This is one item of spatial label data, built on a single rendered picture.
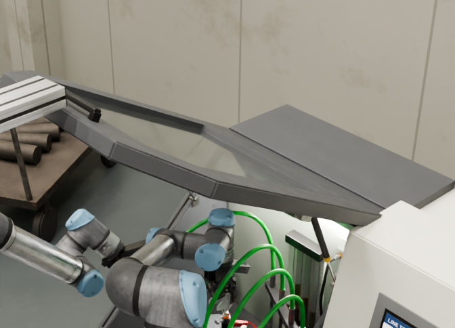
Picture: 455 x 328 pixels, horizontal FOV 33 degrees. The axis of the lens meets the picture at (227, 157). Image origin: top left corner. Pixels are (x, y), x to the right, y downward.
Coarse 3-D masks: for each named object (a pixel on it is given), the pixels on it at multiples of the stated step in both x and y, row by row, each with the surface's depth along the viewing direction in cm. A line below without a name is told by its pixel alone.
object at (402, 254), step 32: (384, 224) 198; (416, 224) 198; (448, 224) 199; (352, 256) 196; (384, 256) 189; (416, 256) 186; (448, 256) 187; (352, 288) 197; (384, 288) 190; (416, 288) 183; (448, 288) 177; (352, 320) 198; (448, 320) 178
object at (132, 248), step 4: (144, 240) 228; (132, 244) 228; (136, 244) 227; (140, 244) 226; (144, 244) 225; (124, 248) 226; (128, 248) 226; (132, 248) 225; (136, 248) 224; (120, 252) 225; (124, 252) 224; (128, 252) 224; (132, 252) 225; (124, 256) 225; (128, 256) 225
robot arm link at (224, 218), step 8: (216, 208) 217; (224, 208) 217; (216, 216) 213; (224, 216) 213; (232, 216) 214; (216, 224) 213; (224, 224) 212; (232, 224) 214; (232, 232) 215; (232, 240) 217; (232, 248) 219
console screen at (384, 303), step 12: (384, 300) 190; (384, 312) 190; (396, 312) 188; (408, 312) 185; (372, 324) 193; (384, 324) 190; (396, 324) 188; (408, 324) 185; (420, 324) 183; (432, 324) 181
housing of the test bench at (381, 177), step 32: (256, 128) 256; (288, 128) 256; (320, 128) 256; (320, 160) 237; (352, 160) 238; (384, 160) 238; (352, 192) 222; (384, 192) 221; (416, 192) 221; (448, 192) 227
